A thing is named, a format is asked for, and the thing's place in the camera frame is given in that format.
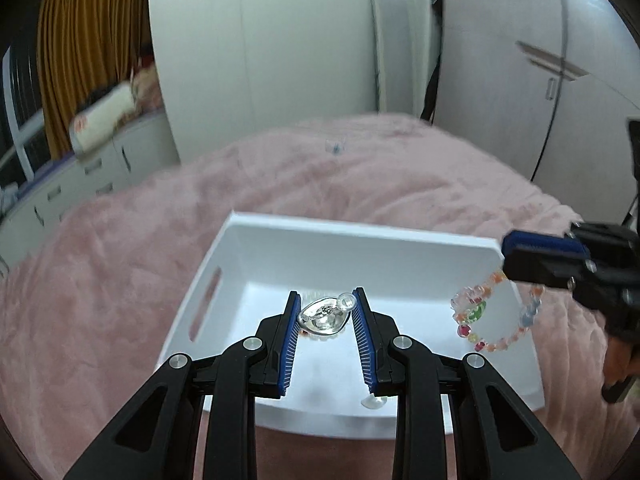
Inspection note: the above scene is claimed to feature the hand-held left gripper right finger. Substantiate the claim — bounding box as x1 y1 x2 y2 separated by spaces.
351 287 583 480

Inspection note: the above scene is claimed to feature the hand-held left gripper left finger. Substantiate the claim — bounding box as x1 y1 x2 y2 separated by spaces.
64 290 303 480

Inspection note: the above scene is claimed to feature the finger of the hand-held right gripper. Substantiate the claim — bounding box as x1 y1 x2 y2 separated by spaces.
501 245 598 288
501 230 588 257

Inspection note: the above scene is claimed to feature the clear silver brooch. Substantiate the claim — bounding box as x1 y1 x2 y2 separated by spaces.
298 293 356 339

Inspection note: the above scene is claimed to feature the white storage tray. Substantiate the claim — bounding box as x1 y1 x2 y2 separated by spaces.
157 211 546 441

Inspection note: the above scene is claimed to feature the colourful bead bracelet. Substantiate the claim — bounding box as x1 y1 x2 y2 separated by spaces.
450 269 545 354

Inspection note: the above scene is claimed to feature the person's right hand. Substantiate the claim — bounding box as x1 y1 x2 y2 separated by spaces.
603 337 632 388

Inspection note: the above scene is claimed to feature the pink fuzzy blanket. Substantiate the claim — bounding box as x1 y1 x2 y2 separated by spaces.
0 112 640 480

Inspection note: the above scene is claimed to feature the tall white panel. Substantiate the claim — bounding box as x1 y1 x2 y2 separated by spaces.
367 0 417 117

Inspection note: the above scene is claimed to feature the white drawer cabinet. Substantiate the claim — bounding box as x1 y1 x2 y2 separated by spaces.
0 109 182 267

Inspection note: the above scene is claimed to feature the white rolled pillow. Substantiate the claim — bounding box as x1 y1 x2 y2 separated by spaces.
70 82 138 153

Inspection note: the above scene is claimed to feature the orange curtain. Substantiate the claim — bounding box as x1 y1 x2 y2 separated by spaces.
36 0 153 161

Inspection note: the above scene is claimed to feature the white wardrobe with handles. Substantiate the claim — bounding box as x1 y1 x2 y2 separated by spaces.
432 0 640 196

